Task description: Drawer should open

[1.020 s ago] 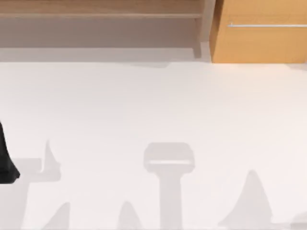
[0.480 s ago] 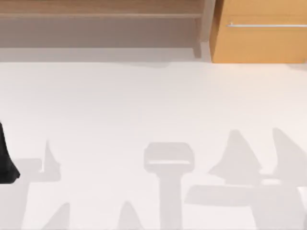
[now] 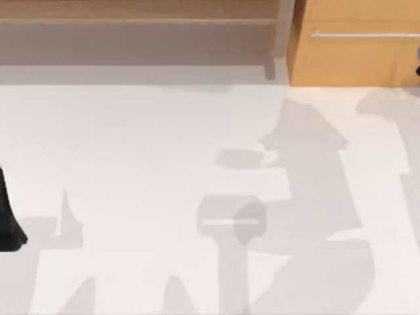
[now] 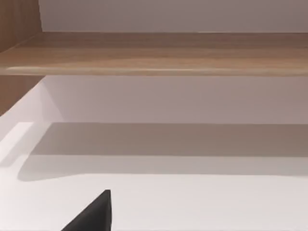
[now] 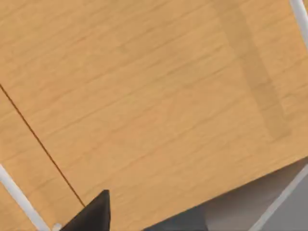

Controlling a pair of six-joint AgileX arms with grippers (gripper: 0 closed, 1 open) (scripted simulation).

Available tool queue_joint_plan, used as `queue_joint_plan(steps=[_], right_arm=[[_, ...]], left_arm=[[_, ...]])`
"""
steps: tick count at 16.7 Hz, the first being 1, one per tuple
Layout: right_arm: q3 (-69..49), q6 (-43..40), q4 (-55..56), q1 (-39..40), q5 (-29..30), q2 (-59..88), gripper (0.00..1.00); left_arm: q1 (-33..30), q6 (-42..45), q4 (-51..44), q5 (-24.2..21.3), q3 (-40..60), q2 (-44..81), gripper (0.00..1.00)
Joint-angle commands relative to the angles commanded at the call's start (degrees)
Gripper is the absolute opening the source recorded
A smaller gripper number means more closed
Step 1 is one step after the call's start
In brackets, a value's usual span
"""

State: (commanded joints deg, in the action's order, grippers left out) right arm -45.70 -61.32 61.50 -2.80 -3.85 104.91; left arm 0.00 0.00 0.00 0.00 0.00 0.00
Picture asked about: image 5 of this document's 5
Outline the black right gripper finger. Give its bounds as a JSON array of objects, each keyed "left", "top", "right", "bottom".
[{"left": 59, "top": 189, "right": 112, "bottom": 231}]

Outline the wooden cupboard door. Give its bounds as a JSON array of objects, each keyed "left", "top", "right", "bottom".
[
  {"left": 0, "top": 0, "right": 308, "bottom": 231},
  {"left": 0, "top": 86, "right": 85, "bottom": 231}
]

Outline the long white metal handle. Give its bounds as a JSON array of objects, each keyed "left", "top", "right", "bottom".
[
  {"left": 289, "top": 0, "right": 308, "bottom": 46},
  {"left": 0, "top": 164, "right": 63, "bottom": 231}
]

